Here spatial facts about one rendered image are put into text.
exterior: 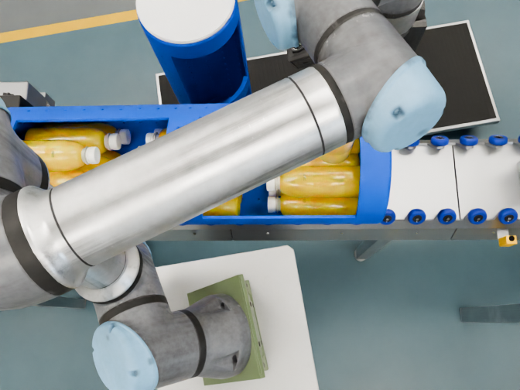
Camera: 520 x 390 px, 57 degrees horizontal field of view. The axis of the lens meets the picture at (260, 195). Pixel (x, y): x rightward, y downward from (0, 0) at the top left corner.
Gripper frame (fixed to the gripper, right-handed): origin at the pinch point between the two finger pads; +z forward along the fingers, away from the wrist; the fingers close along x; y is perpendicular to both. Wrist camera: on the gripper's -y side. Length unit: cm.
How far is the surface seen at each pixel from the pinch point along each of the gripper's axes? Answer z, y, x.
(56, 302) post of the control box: 117, -101, -29
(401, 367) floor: 146, 37, -55
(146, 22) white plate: 41, -48, 43
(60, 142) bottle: 25, -60, 2
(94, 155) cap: 27, -53, -1
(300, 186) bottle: 30.7, -7.1, -7.2
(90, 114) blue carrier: 24, -53, 8
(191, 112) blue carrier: 24.4, -30.8, 8.0
